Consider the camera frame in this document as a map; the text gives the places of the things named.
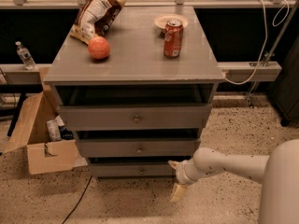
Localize dark cabinet at right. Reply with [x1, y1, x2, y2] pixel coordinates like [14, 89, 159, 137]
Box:
[269, 37, 299, 126]

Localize black floor cable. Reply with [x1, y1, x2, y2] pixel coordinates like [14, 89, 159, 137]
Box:
[61, 175, 93, 224]

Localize orange ball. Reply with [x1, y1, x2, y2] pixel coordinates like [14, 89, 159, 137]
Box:
[88, 36, 110, 60]

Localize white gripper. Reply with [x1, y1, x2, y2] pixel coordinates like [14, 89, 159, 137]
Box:
[168, 159, 198, 203]

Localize red soda can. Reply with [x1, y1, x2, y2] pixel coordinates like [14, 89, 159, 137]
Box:
[164, 19, 184, 58]

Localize grey drawer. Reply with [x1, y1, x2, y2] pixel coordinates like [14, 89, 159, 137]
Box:
[58, 105, 211, 131]
[89, 162, 176, 178]
[76, 138, 200, 158]

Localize grey middle drawer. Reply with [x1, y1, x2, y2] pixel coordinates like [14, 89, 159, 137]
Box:
[76, 138, 200, 158]

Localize grey drawer cabinet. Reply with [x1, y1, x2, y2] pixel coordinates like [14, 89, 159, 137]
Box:
[45, 7, 223, 167]

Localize grey bottom drawer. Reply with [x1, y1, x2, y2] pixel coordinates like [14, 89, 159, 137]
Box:
[89, 162, 176, 178]

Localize small beige plate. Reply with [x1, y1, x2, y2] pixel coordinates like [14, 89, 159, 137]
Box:
[154, 14, 189, 29]

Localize clear water bottle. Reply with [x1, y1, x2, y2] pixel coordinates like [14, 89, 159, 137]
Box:
[15, 41, 36, 70]

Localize dark item in box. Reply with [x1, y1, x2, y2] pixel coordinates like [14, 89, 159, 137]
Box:
[59, 126, 74, 140]

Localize brown chip bag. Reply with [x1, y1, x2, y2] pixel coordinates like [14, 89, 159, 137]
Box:
[70, 0, 127, 44]

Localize white can in box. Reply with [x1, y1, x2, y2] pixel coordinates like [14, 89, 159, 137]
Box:
[47, 119, 62, 142]

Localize white cable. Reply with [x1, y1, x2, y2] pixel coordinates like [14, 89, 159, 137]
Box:
[223, 0, 299, 86]

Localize grey top drawer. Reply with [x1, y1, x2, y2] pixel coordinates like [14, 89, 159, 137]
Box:
[58, 105, 211, 131]

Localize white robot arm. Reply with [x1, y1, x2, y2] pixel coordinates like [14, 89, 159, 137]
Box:
[169, 139, 299, 224]

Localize metal stand pole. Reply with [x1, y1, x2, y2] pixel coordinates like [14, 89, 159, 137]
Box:
[244, 0, 299, 109]

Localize open cardboard box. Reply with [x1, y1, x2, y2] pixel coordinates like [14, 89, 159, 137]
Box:
[3, 66, 89, 175]

